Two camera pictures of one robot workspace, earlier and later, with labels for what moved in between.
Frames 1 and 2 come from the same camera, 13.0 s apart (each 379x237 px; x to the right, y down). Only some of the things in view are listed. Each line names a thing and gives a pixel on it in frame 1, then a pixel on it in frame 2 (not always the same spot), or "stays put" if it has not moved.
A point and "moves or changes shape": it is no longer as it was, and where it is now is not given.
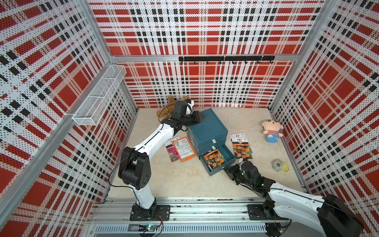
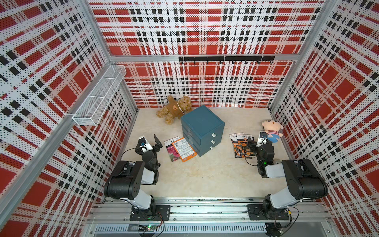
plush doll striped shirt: (272, 128) stays put
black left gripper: (196, 118) to (155, 147)
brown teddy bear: (169, 108) stays put
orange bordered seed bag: (184, 149) stays put
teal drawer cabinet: (208, 138) moves or changes shape
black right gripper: (231, 171) to (270, 143)
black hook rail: (228, 58) stays put
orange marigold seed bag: (214, 158) to (242, 139)
